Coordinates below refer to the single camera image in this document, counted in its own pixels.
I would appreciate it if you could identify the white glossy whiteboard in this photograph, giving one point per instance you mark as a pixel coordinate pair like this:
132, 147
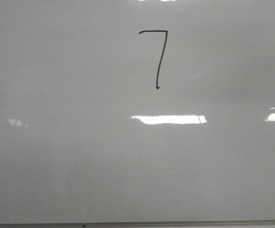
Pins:
137, 110

